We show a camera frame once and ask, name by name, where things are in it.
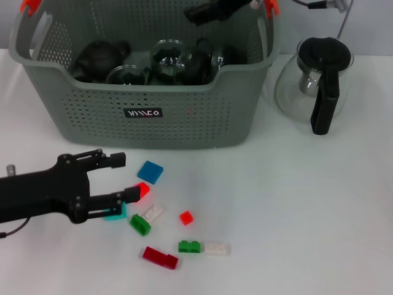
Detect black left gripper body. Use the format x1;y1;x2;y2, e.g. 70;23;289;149
0;154;93;226

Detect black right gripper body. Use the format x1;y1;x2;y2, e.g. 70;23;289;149
214;0;256;15

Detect glass teacup with black sleeve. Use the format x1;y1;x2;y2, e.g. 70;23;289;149
211;44;239;74
106;64;154;86
149;39;185;85
176;37;215;86

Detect white two-stud plate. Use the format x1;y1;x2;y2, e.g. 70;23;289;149
203;241;231;256
141;204;166;224

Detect grey-green perforated storage bin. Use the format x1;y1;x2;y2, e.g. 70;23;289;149
8;0;280;150

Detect teal flat building brick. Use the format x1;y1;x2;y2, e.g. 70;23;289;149
103;204;128;222

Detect red sloped building brick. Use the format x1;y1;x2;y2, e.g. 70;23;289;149
130;181;151;203

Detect green building brick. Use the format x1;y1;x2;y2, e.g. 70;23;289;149
129;214;152;237

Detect blue flat building brick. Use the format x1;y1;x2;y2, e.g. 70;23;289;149
136;159;165;185

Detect dark red long brick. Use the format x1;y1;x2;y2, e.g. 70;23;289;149
142;245;179;270

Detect green two-stud brick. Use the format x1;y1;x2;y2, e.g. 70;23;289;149
177;240;204;254

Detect black clay teapot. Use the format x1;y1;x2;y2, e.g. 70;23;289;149
73;39;132;83

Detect orange bin handle clip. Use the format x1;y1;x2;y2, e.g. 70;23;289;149
18;0;42;16
263;0;280;20

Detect left arm grey cable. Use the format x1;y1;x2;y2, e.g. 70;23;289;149
0;217;31;240

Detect glass pitcher with black handle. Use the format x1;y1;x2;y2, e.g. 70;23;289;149
274;36;356;136

